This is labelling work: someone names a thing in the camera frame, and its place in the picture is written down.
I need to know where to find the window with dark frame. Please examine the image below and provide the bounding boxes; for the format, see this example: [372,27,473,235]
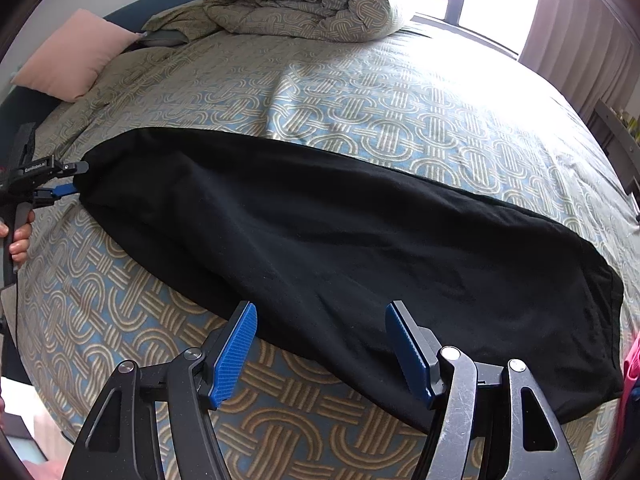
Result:
[394,0,551,58]

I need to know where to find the dark blue bed headboard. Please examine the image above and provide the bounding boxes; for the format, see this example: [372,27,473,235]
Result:
[0,0,228,171]

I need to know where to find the beige curtain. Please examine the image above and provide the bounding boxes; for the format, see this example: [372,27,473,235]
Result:
[519,0,637,106]

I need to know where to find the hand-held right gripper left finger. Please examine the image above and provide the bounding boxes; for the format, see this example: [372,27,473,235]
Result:
[61,301,258,480]

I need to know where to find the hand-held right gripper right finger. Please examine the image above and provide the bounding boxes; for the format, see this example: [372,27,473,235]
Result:
[385,300,583,480]

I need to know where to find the grey dresser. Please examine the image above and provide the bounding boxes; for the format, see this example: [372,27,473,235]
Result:
[585,99,640,201]

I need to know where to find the dark bedside furniture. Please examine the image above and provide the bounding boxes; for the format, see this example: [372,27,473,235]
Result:
[0,410,51,468]

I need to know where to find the black cable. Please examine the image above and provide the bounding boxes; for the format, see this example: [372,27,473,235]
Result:
[14,280,23,356]

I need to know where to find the person's left hand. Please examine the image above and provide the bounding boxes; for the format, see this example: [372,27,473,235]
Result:
[0,209,36,266]

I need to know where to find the grey pillow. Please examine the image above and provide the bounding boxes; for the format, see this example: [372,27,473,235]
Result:
[134,30,191,50]

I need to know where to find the black pants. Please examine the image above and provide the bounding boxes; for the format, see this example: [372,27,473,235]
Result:
[74,127,626,426]

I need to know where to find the pink pillow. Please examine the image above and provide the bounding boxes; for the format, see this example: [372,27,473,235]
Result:
[10,9,144,102]

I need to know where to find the blue beige patterned bedspread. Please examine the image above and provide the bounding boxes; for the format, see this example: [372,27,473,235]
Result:
[0,25,640,480]

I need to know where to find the pink cloth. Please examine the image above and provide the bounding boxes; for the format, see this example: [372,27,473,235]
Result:
[620,335,640,413]

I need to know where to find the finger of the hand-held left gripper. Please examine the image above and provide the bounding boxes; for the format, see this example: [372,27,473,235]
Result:
[31,181,82,203]
[52,159,92,175]

